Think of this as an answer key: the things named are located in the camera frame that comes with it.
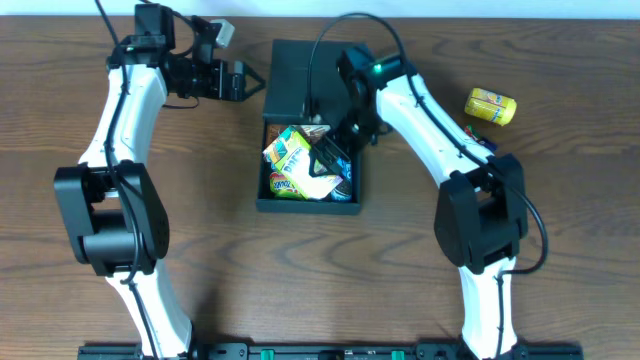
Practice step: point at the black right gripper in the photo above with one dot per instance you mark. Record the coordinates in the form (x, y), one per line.
(345, 141)

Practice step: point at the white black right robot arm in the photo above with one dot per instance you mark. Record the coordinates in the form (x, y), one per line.
(479, 218)

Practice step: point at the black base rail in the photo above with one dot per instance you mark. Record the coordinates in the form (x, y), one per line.
(421, 351)

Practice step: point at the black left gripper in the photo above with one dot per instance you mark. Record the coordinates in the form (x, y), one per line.
(236, 80)

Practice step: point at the purple Dairy Milk bar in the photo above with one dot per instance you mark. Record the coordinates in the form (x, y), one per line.
(489, 145)

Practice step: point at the yellow Mentos bottle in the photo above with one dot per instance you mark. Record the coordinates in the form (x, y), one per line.
(490, 106)

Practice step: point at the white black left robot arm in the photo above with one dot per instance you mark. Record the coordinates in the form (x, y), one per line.
(112, 212)

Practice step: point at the red green KitKat bar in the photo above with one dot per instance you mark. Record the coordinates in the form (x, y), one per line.
(472, 133)

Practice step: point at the brown Pocky box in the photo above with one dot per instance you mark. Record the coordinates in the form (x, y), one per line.
(311, 132)

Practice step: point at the blue Oreo pack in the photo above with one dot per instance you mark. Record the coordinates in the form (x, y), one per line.
(343, 192)

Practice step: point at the yellow green Pretz box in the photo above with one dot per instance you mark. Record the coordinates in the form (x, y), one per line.
(288, 155)

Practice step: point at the colourful gummy candy bag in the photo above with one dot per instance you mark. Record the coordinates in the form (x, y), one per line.
(281, 187)

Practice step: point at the dark green gift box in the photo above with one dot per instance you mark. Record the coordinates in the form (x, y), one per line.
(284, 102)

